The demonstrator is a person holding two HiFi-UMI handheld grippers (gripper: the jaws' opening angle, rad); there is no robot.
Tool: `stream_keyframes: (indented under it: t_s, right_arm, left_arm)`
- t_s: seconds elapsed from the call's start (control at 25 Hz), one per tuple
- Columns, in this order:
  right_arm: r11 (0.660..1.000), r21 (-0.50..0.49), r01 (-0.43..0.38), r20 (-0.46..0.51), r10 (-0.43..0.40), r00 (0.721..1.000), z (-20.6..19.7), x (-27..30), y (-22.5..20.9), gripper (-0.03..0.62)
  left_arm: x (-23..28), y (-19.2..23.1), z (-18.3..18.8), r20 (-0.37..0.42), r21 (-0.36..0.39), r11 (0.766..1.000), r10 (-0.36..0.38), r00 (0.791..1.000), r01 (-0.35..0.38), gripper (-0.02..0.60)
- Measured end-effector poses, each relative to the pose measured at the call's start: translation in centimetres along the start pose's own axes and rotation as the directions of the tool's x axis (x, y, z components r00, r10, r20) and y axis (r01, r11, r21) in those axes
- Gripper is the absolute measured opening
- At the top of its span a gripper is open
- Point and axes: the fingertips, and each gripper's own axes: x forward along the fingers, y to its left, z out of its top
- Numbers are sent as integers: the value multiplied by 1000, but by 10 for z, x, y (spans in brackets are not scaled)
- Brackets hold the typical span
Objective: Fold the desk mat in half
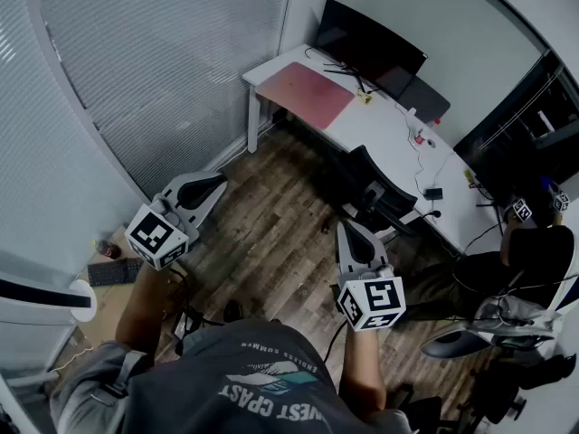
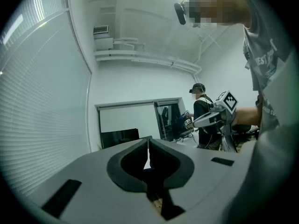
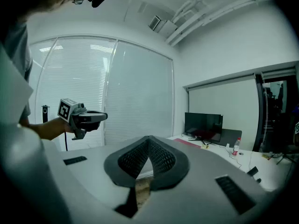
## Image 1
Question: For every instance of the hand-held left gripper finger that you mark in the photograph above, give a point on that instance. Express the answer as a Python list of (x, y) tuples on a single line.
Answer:
[(190, 180), (205, 210)]

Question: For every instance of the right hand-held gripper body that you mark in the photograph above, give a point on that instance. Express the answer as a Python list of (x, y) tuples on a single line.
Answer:
[(373, 301)]

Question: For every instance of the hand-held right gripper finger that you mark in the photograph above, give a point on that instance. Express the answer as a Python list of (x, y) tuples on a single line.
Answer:
[(344, 253), (376, 256)]

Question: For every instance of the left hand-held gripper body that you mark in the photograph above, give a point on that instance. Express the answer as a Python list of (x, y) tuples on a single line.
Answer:
[(156, 238)]

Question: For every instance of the pink desk mat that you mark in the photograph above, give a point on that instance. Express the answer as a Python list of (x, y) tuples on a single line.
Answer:
[(307, 93)]

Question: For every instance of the person's left forearm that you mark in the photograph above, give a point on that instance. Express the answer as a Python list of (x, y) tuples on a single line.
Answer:
[(145, 305)]

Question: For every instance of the person's right forearm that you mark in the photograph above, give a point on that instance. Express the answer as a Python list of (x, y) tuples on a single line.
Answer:
[(362, 369)]

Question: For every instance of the dark drink bottle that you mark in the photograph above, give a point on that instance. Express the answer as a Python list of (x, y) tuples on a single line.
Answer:
[(106, 249)]

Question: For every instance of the black keyboard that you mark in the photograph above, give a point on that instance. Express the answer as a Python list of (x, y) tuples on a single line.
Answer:
[(113, 272)]

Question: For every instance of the black office chair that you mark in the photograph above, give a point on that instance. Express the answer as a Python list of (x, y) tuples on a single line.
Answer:
[(384, 192)]

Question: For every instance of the black power adapter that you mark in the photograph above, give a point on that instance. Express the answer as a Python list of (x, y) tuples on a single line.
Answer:
[(434, 193)]

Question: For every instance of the white desk leg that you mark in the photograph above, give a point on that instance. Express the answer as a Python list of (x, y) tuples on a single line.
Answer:
[(253, 120)]

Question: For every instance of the black power bank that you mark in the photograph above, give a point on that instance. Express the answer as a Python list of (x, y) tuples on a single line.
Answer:
[(184, 324)]

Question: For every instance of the white round base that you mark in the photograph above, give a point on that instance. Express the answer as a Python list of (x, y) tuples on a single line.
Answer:
[(86, 303)]

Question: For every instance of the person's black shoe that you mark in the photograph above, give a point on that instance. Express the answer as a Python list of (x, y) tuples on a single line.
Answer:
[(233, 311)]

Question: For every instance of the white window blinds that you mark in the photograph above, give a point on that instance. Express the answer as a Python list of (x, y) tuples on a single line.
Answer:
[(149, 70)]

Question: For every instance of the yellow label strip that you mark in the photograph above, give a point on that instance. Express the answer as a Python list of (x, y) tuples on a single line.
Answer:
[(469, 179)]

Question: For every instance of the clear bottle red label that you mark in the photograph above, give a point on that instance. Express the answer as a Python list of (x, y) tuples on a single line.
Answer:
[(419, 138)]

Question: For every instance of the white office chair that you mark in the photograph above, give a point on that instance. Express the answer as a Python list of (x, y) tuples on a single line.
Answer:
[(511, 323)]

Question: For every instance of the yellow sticker card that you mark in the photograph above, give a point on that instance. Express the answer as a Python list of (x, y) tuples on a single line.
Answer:
[(366, 100)]

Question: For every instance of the grey printed t-shirt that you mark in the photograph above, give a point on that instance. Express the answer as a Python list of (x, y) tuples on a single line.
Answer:
[(235, 378)]

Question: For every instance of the black monitor stand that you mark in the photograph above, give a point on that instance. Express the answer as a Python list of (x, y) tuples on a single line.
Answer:
[(355, 76)]

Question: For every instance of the large dark monitor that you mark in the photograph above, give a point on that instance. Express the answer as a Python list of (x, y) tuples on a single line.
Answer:
[(520, 134)]

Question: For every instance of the black monitor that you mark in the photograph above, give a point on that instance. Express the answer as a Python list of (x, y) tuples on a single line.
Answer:
[(362, 43)]

